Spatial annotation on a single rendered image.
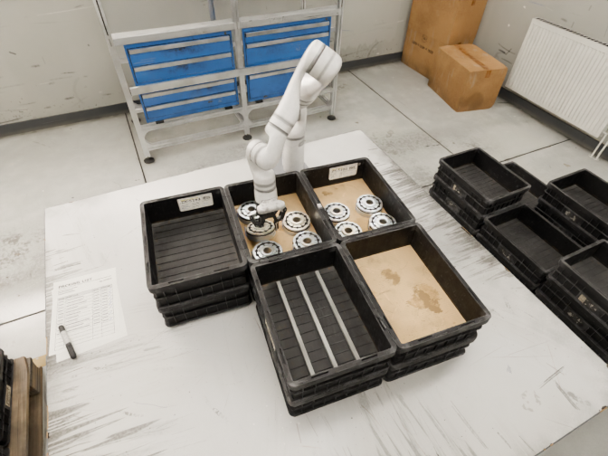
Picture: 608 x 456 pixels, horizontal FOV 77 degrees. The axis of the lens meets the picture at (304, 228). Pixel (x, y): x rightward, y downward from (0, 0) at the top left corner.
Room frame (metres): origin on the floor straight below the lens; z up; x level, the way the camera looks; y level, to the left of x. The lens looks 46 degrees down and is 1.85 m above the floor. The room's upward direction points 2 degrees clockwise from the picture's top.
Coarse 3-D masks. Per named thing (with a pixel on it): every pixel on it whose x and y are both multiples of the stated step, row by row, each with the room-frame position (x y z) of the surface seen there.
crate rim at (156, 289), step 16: (192, 192) 1.06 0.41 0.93; (224, 192) 1.06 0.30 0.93; (144, 208) 0.96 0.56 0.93; (144, 224) 0.88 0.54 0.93; (144, 240) 0.81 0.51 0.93; (240, 240) 0.83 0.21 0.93; (144, 256) 0.75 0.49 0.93; (208, 272) 0.69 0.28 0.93; (224, 272) 0.70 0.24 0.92; (160, 288) 0.63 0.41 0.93; (176, 288) 0.65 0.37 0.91
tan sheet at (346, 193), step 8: (336, 184) 1.25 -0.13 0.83; (344, 184) 1.25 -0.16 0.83; (352, 184) 1.25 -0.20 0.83; (360, 184) 1.25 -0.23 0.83; (320, 192) 1.19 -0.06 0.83; (328, 192) 1.20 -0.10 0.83; (336, 192) 1.20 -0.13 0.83; (344, 192) 1.20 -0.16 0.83; (352, 192) 1.20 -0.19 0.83; (360, 192) 1.20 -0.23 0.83; (368, 192) 1.20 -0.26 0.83; (320, 200) 1.14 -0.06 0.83; (328, 200) 1.15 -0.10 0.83; (336, 200) 1.15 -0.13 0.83; (344, 200) 1.15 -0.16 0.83; (352, 200) 1.15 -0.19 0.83; (352, 208) 1.10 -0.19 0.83; (352, 216) 1.06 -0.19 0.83; (360, 216) 1.06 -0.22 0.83; (360, 224) 1.01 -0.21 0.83
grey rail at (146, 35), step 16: (256, 16) 2.97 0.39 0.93; (272, 16) 2.99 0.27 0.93; (288, 16) 3.01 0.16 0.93; (304, 16) 3.07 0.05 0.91; (320, 16) 3.13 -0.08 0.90; (128, 32) 2.60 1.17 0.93; (144, 32) 2.61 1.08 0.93; (160, 32) 2.62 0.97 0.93; (176, 32) 2.65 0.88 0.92; (192, 32) 2.70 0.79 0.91; (208, 32) 2.75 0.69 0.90
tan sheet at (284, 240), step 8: (288, 200) 1.14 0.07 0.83; (296, 200) 1.14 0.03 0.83; (288, 208) 1.09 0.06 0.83; (296, 208) 1.09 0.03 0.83; (280, 224) 1.00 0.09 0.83; (280, 232) 0.96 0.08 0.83; (248, 240) 0.92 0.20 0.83; (272, 240) 0.92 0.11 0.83; (280, 240) 0.92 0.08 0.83; (288, 240) 0.92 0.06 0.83; (288, 248) 0.88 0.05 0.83
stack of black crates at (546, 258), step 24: (504, 216) 1.49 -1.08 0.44; (528, 216) 1.50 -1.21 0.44; (480, 240) 1.39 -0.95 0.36; (504, 240) 1.30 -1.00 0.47; (528, 240) 1.38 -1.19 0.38; (552, 240) 1.36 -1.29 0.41; (504, 264) 1.25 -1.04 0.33; (528, 264) 1.16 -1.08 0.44; (552, 264) 1.22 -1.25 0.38; (528, 288) 1.11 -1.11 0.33
